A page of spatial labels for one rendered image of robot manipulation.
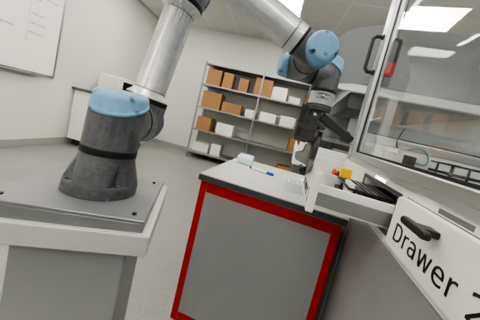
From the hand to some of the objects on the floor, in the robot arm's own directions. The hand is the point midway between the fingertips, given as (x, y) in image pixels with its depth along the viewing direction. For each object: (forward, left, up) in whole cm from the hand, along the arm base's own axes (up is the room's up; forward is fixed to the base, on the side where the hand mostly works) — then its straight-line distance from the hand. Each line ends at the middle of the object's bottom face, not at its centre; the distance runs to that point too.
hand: (308, 170), depth 70 cm
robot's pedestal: (-53, -6, -92) cm, 106 cm away
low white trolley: (+9, +47, -88) cm, 100 cm away
